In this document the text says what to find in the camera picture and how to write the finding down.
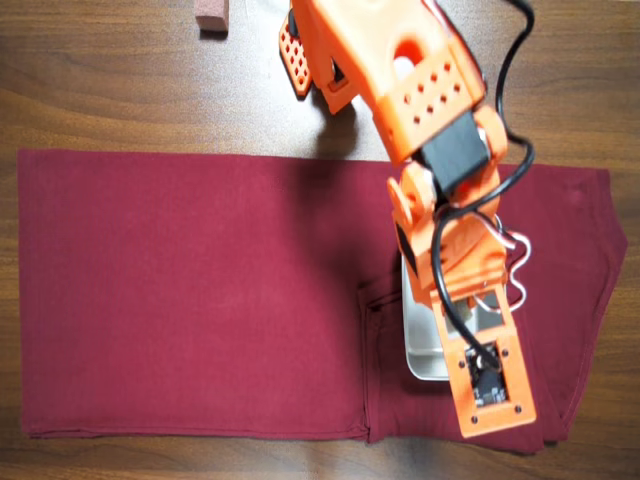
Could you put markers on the dark red cloth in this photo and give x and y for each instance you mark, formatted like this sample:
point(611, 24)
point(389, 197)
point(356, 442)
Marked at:
point(150, 300)

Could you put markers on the reddish brown block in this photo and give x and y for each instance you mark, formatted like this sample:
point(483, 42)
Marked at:
point(212, 17)

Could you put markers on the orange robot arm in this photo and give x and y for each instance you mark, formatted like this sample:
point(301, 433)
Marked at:
point(370, 45)

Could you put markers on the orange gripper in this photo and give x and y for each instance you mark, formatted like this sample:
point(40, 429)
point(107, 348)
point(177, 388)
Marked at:
point(411, 250)

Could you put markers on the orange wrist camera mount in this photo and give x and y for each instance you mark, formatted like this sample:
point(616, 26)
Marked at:
point(462, 395)

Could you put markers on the rectangular metal tray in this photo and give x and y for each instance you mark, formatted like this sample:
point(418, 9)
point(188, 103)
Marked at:
point(420, 330)

